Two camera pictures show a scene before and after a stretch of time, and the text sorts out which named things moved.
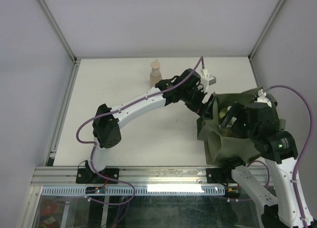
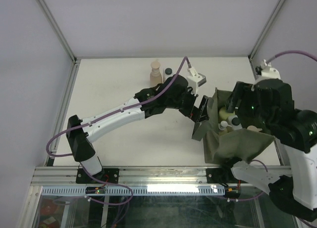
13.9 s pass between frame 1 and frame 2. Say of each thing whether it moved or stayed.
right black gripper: moved
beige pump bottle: stayed
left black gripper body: moved
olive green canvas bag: stayed
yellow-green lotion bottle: stayed
